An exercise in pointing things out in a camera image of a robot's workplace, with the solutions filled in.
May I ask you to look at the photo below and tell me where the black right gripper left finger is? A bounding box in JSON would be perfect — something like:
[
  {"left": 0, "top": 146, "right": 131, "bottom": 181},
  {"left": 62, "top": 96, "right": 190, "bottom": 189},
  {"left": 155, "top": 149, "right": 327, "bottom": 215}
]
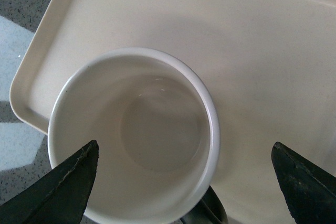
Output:
[{"left": 1, "top": 140, "right": 99, "bottom": 223}]

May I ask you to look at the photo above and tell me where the white smiley mug black handle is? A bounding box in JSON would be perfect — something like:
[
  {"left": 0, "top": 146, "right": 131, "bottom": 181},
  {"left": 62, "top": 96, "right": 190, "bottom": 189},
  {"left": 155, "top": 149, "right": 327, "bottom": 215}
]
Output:
[{"left": 48, "top": 47, "right": 221, "bottom": 223}]

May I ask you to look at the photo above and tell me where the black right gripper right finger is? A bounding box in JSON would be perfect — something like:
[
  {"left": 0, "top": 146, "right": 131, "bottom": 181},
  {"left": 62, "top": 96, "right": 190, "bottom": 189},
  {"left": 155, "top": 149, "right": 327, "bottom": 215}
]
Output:
[{"left": 271, "top": 142, "right": 335, "bottom": 223}]

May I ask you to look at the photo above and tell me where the beige rectangular plastic tray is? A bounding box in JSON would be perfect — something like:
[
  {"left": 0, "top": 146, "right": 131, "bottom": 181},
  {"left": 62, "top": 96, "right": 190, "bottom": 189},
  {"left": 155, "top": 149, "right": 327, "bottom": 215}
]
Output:
[{"left": 10, "top": 0, "right": 335, "bottom": 223}]

